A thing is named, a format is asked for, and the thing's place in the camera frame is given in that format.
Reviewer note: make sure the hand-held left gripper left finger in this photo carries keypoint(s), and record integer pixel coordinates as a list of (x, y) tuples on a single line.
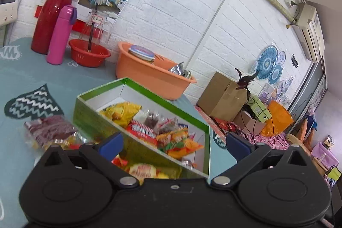
[(112, 142)]

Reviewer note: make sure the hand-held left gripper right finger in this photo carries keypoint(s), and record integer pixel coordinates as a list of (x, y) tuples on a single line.
[(236, 144)]

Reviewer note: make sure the green cardboard box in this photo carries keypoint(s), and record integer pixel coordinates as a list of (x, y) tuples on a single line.
[(85, 117)]

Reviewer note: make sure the pile of assorted snack packets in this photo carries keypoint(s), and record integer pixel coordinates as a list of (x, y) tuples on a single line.
[(149, 129)]

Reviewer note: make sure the red printed bag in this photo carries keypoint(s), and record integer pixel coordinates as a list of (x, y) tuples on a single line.
[(227, 126)]

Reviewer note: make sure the small cardboard box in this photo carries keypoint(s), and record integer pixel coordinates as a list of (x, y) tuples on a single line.
[(248, 121)]

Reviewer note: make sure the clear wrapped snack packet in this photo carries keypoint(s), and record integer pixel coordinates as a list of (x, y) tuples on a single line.
[(72, 141)]

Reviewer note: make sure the small green box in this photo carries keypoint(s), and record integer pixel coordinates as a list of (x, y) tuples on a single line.
[(260, 110)]

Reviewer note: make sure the yellow red snack packet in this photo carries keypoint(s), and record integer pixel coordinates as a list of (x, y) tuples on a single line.
[(144, 170)]

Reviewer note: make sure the large cardboard box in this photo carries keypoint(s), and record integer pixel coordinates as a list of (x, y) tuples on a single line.
[(219, 99)]

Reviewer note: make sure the orange plastic bag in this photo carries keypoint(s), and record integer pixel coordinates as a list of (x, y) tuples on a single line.
[(278, 118)]

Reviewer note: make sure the dark red snack packet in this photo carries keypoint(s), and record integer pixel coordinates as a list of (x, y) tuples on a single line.
[(50, 127)]

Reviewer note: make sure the purple leafed plant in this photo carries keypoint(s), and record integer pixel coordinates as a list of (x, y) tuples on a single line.
[(244, 81)]

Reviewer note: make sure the orange plastic basin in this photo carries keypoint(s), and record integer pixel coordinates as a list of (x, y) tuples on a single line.
[(144, 75)]

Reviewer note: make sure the small blue paper fan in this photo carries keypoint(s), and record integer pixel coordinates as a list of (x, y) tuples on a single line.
[(281, 57), (275, 73)]

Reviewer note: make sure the large blue paper fan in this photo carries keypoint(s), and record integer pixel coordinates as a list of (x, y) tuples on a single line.
[(267, 63)]

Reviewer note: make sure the red plastic basin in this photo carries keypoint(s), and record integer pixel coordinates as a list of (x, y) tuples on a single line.
[(88, 57)]

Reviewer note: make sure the purple basket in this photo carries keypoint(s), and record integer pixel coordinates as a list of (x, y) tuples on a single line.
[(324, 154)]

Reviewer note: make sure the round patterned tin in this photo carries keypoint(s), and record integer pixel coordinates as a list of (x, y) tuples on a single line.
[(140, 54)]

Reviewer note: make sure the metal bowl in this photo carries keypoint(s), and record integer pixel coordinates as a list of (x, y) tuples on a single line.
[(177, 69)]

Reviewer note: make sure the grey framed window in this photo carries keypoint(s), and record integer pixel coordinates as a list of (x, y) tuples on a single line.
[(315, 83)]

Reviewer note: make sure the glass pitcher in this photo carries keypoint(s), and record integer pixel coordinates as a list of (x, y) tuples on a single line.
[(97, 30)]

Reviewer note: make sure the pink bottle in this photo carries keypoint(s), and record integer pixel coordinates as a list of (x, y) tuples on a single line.
[(60, 38)]

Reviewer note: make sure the white air conditioner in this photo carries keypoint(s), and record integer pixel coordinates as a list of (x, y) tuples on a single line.
[(310, 30)]

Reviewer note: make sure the red thermos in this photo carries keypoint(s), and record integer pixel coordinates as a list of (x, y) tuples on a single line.
[(50, 19)]

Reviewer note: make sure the white machine with screen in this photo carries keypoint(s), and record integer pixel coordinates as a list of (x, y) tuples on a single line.
[(9, 9)]

